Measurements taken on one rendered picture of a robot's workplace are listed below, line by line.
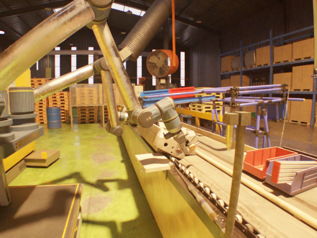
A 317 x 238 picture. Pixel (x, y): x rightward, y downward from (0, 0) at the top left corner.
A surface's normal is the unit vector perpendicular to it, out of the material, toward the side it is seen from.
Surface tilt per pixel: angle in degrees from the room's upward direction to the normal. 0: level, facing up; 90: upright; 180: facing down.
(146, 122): 90
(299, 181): 92
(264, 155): 88
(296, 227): 0
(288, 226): 0
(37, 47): 112
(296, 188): 92
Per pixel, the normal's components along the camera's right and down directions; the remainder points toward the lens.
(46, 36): 0.59, 0.39
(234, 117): 0.28, 0.12
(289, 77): -0.96, 0.04
